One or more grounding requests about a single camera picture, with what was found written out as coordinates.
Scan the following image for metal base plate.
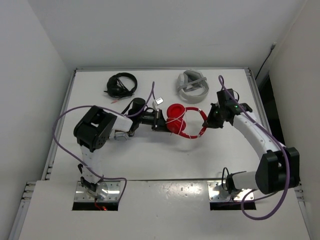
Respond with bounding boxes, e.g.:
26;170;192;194
74;181;120;203
207;180;251;203

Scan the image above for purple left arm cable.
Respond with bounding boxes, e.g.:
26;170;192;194
51;81;156;205

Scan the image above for brown silver headphones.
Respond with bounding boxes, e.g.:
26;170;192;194
111;130;134;142

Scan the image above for black wall cable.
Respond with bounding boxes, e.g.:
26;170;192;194
255;43;277;80

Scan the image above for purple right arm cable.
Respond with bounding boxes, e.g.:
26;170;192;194
218;74;292;221

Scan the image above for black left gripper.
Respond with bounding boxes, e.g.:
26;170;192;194
137;108;173;133

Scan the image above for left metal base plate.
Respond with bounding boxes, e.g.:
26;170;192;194
74;181;120;203

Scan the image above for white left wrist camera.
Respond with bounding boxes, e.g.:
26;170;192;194
153;97;164;106

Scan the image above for white headphone cable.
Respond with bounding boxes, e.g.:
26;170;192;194
169;106;205;140

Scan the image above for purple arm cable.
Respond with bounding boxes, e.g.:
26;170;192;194
51;81;156;205
218;74;292;221

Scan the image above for grey white headphones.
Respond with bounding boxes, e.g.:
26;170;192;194
176;69;210;104

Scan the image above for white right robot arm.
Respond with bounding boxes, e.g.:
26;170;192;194
203;88;300;195

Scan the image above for black headphones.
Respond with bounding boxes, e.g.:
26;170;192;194
104;72;138;99

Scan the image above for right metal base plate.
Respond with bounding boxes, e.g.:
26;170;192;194
207;180;251;203

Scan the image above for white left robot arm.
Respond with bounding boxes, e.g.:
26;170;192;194
73;97;169;196

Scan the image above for red headphones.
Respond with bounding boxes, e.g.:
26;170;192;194
166;103;207;140

